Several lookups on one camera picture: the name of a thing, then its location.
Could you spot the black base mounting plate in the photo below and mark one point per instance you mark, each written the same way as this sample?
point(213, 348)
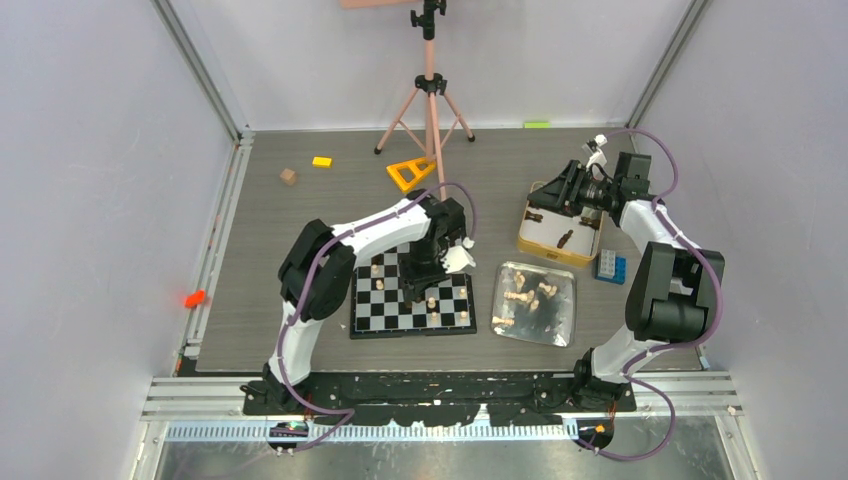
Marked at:
point(433, 398)

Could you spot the pink camera tripod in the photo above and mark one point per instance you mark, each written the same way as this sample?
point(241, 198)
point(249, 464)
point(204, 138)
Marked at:
point(431, 85)

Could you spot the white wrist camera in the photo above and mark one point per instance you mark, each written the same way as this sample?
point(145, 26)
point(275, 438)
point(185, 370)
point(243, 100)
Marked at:
point(593, 149)
point(458, 257)

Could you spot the yellow triangular frame block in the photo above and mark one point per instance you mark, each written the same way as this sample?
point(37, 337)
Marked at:
point(408, 174)

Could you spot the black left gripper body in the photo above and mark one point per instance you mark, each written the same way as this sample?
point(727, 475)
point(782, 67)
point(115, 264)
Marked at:
point(424, 258)

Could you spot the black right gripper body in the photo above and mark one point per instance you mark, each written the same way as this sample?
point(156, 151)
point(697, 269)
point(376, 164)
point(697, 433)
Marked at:
point(587, 192)

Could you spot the small yellow block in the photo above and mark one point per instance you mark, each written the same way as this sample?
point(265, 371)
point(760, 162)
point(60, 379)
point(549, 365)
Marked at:
point(322, 162)

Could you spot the small brown wooden cube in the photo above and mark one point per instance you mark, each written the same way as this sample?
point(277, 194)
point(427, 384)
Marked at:
point(288, 176)

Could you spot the light piece on tray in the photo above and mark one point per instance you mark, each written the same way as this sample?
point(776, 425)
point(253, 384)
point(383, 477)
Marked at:
point(523, 297)

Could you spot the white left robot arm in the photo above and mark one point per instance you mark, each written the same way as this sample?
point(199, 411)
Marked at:
point(317, 274)

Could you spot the silver metal tray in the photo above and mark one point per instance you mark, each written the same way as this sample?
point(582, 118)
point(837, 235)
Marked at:
point(549, 319)

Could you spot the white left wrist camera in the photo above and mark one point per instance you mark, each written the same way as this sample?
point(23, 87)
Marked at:
point(458, 257)

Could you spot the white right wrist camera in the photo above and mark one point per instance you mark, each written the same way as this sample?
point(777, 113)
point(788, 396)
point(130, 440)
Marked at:
point(593, 149)

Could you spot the blue lego brick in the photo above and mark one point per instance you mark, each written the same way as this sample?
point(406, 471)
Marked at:
point(610, 267)

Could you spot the yellow tin box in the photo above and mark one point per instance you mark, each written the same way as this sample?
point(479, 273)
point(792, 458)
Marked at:
point(540, 230)

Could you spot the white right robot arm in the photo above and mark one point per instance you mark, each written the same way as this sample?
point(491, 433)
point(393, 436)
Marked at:
point(674, 300)

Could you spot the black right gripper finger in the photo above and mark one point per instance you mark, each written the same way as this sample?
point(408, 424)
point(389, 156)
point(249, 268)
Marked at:
point(560, 186)
point(557, 206)

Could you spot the dark piece in tin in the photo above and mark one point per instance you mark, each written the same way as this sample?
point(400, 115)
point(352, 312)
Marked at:
point(564, 239)

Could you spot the orange red clip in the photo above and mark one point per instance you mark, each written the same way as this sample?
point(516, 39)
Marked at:
point(194, 299)

